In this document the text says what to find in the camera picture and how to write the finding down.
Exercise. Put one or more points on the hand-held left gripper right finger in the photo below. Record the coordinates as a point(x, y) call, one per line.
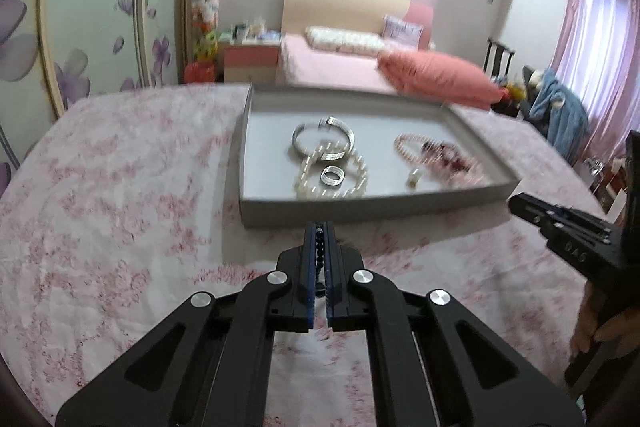
point(330, 307)

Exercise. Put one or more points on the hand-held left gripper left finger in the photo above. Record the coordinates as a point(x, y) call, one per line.
point(311, 302)

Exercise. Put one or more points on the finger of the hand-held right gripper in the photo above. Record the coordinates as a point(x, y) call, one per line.
point(530, 211)

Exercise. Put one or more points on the grey shallow cardboard tray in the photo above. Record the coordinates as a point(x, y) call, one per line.
point(270, 157)

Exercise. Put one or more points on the silver cuff bangle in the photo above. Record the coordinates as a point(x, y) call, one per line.
point(335, 151)

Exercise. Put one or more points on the person's right hand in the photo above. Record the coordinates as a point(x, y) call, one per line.
point(585, 327)

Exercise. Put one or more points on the blue fleece garment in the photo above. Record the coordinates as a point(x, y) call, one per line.
point(560, 117)

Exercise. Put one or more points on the dark wooden chair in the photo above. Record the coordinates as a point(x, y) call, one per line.
point(499, 57)

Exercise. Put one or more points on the folded salmon quilt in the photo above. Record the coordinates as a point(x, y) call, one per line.
point(440, 77)

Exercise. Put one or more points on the pink satin curtain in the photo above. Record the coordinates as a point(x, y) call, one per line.
point(600, 37)

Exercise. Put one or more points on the pink floral tablecloth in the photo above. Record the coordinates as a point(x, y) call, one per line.
point(125, 217)

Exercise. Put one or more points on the purple floral pillow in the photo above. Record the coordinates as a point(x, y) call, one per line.
point(402, 28)

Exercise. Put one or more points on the pink bed with headboard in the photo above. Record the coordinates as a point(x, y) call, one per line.
point(325, 62)

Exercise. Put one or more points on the pink and cream nightstand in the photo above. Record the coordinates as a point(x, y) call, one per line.
point(250, 62)

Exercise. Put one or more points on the white patterned pillow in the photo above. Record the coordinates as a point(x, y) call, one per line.
point(345, 39)

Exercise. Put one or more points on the trash bin with red bag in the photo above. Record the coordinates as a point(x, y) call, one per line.
point(199, 72)

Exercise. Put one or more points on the column of plush toys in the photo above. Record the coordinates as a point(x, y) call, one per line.
point(206, 12)

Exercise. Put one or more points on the floral sliding door wardrobe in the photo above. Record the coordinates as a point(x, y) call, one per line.
point(90, 7)

